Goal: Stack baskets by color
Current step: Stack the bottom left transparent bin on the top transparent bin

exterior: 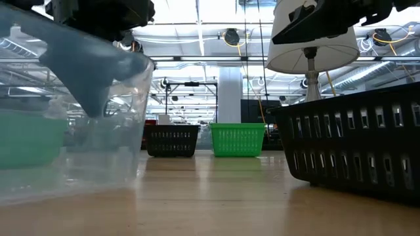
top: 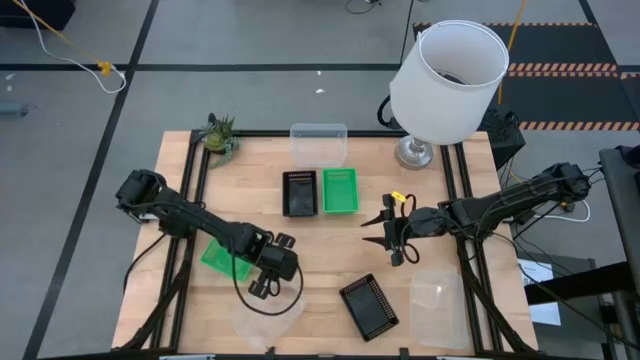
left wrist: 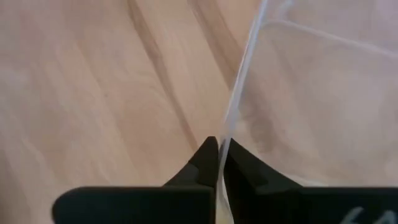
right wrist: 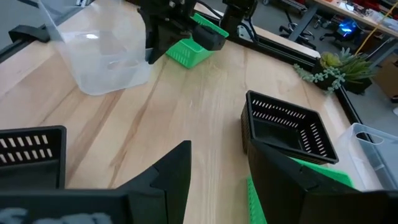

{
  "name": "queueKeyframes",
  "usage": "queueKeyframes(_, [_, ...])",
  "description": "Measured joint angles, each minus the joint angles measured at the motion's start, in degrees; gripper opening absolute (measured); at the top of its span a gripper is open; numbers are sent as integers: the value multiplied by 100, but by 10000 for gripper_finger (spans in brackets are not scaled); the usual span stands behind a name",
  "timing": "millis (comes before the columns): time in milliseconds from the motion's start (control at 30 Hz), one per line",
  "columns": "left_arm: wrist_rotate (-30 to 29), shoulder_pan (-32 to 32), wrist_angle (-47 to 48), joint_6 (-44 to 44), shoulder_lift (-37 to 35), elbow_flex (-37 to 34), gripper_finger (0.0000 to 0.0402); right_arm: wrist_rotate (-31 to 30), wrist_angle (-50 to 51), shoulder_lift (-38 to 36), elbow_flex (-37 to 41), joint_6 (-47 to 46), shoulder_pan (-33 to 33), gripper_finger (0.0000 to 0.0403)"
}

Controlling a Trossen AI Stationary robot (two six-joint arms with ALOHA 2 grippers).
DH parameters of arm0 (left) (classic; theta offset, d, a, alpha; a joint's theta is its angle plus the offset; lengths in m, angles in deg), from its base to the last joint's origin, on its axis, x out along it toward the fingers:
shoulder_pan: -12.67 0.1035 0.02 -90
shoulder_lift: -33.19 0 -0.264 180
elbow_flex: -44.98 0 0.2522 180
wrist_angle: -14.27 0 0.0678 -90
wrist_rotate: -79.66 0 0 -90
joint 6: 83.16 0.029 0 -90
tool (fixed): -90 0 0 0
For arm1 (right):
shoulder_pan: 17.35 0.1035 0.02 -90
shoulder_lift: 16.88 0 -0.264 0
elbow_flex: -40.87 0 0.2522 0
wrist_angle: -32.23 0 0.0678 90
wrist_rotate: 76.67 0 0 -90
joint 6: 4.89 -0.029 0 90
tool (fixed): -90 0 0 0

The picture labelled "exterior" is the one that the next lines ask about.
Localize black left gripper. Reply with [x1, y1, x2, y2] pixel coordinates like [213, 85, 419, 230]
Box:
[0, 0, 156, 119]

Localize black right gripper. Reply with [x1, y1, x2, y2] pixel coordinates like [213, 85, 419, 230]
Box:
[271, 0, 420, 45]

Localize clear plastic bin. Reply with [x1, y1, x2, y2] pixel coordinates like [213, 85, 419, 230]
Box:
[0, 3, 156, 207]

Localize white shade table lamp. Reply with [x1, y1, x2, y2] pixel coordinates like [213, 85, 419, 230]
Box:
[265, 0, 361, 103]

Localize black cabinet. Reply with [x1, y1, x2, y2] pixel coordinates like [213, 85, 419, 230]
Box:
[240, 99, 283, 125]

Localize black plastic basket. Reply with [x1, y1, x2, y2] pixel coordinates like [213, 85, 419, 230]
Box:
[267, 81, 420, 206]
[143, 124, 201, 159]

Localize white pillar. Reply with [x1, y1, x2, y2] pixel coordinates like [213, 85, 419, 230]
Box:
[217, 67, 244, 124]

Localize black ceiling cord reel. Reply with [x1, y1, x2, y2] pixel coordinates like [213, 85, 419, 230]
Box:
[373, 28, 394, 47]
[115, 29, 144, 54]
[223, 28, 241, 47]

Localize yellow hanging cable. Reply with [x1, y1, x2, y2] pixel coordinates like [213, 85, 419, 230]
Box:
[325, 71, 337, 98]

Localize black metal frame stand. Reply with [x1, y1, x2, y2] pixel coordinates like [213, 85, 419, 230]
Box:
[164, 81, 219, 125]

